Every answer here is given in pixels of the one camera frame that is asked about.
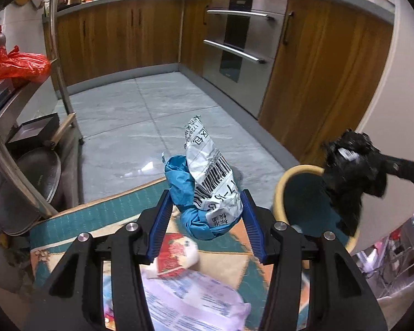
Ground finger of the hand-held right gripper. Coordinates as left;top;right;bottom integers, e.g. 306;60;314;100
379;153;414;185

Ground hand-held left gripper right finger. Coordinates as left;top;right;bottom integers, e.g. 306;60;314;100
240;189;389;331

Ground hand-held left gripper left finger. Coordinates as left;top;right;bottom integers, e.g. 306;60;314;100
23;189;175;331

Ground yellow rimmed round bin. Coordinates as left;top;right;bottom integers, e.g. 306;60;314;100
273;165;361;252

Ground black plastic bag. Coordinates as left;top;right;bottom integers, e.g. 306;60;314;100
321;129;389;237

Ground blue and white mailer bag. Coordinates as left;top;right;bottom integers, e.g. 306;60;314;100
164;114;245;240

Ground red and white packet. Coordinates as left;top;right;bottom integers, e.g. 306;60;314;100
143;233;199;280

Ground teal and orange quilted mat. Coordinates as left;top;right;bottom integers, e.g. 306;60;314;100
29;177;314;331

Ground white plastic packaging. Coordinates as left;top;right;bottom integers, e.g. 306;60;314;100
102;269;252;331

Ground grey round pan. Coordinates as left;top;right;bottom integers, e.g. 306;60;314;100
0;179;56;237
15;148;62;204

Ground white fluffy rug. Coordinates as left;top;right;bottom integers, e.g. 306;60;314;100
376;283;414;331

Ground stainless steel oven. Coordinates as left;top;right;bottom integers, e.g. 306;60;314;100
202;0;288;119

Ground black box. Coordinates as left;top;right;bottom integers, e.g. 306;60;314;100
5;112;61;150

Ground metal storage rack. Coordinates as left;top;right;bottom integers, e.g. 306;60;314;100
0;0;85;228

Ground wooden kitchen cabinets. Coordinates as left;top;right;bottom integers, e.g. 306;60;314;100
43;0;396;168

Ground red plastic bag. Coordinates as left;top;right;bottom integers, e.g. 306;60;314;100
0;46;52;88

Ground wooden pan handle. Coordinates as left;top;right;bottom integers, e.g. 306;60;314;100
50;114;77;146

